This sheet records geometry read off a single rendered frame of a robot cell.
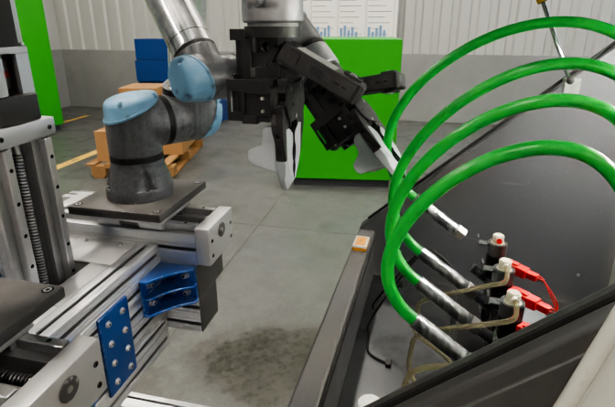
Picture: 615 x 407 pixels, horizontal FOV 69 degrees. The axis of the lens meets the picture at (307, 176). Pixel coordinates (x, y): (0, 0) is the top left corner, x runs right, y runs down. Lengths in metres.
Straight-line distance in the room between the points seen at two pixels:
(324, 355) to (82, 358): 0.33
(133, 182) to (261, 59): 0.55
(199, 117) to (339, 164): 3.04
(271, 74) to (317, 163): 3.51
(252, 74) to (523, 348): 0.41
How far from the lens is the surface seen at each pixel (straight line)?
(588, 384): 0.41
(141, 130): 1.03
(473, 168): 0.45
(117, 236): 1.13
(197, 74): 0.74
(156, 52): 7.21
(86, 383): 0.74
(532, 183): 1.05
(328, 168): 4.08
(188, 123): 1.08
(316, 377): 0.68
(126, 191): 1.06
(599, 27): 0.69
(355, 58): 3.89
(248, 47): 0.58
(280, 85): 0.56
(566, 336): 0.41
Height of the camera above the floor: 1.41
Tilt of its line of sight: 19 degrees down
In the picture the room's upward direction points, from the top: straight up
